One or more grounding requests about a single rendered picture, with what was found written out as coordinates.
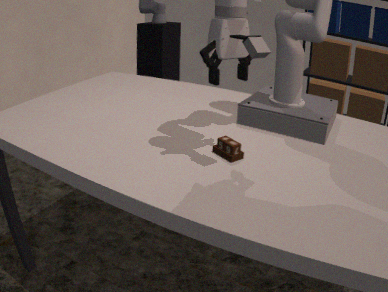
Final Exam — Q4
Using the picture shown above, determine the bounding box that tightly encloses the brown wooden cube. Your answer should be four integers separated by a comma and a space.
225, 140, 241, 155
217, 136, 233, 151

